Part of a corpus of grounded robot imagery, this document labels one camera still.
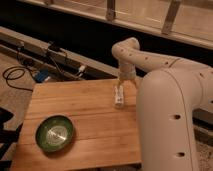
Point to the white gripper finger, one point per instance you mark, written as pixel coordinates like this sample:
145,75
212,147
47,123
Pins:
134,81
119,84

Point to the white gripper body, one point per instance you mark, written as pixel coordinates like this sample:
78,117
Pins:
127,71

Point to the small white bottle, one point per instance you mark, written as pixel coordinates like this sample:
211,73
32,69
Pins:
119,96

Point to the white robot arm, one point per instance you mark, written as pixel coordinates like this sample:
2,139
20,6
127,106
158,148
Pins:
171,90

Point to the green ceramic bowl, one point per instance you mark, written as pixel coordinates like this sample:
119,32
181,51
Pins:
54,133

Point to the wooden board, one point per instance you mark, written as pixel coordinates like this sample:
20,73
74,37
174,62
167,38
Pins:
104,136

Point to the blue power adapter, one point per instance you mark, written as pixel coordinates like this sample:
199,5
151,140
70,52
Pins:
41,76

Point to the black object at left edge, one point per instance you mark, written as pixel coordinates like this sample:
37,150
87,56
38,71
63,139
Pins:
7,137

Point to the white cable plug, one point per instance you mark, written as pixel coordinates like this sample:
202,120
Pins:
81,69

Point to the black clamp on rail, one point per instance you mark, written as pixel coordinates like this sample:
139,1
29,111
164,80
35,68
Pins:
52,47

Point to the metal rail beam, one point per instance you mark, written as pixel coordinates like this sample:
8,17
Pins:
74,60

